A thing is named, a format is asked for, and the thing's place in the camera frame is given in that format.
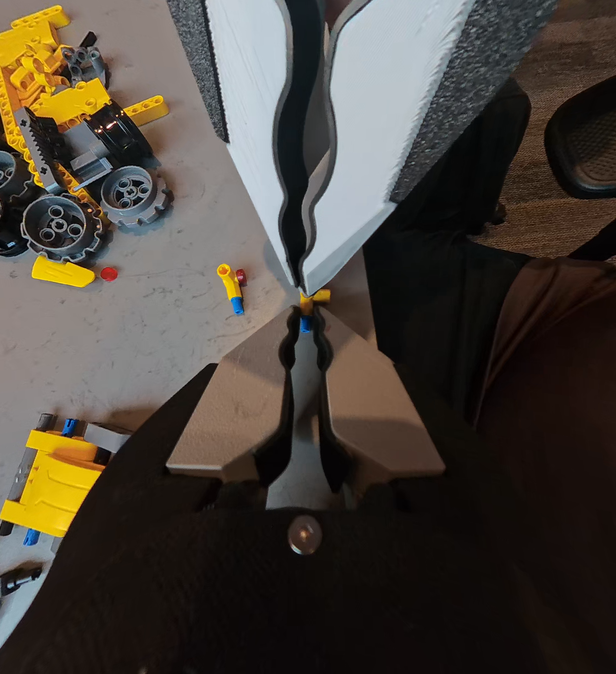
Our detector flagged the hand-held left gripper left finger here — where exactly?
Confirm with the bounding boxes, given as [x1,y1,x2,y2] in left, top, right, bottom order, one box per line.
[166,306,300,490]

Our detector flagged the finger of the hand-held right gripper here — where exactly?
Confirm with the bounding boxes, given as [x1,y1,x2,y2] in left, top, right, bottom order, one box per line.
[300,0,477,296]
[205,0,325,289]

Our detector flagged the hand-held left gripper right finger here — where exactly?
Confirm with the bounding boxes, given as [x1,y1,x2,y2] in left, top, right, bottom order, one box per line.
[312,307,445,496]

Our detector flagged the yellow connector with blue pin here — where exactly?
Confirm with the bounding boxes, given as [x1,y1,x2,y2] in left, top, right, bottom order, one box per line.
[217,263,248,316]

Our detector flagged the yellow angle connector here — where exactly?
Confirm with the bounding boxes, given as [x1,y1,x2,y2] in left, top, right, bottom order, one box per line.
[300,289,332,316]

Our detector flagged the grey desk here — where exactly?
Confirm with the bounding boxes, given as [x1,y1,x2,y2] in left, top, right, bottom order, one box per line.
[0,0,379,674]

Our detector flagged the black backpack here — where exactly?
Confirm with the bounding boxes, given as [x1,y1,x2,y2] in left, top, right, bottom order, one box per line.
[392,79,532,243]

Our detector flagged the person's black trouser legs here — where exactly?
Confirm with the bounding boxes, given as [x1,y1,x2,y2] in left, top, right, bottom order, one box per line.
[363,232,530,422]

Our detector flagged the black office chair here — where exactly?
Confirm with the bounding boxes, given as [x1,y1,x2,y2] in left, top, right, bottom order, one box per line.
[544,66,616,261]

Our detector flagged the person's brown shirt torso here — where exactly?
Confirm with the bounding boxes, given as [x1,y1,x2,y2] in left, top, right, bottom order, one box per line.
[471,258,616,674]

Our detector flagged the yellow and grey hood assembly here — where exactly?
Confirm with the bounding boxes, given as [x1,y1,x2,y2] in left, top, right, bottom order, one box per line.
[0,413,132,546]

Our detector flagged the yellow vehicle chassis assembly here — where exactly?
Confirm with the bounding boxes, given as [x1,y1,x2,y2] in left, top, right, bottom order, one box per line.
[0,5,171,193]

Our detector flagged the cluster of grey sprocket wheels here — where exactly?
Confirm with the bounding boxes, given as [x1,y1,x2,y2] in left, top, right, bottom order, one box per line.
[0,79,174,264]

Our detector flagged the yellow curved panel piece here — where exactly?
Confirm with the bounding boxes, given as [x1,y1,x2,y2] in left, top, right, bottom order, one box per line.
[31,255,96,289]

